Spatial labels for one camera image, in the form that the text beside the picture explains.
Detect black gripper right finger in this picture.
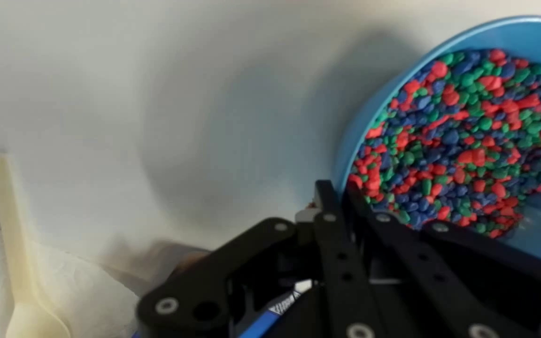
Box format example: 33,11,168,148
315,180,541,338

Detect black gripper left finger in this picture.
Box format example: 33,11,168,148
135,218,317,338

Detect blue bowl of colored beads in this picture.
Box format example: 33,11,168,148
332,15,541,257

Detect white paper napkin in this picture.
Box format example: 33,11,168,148
0,218,140,338

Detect cream plastic spoon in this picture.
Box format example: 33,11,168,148
0,152,71,338

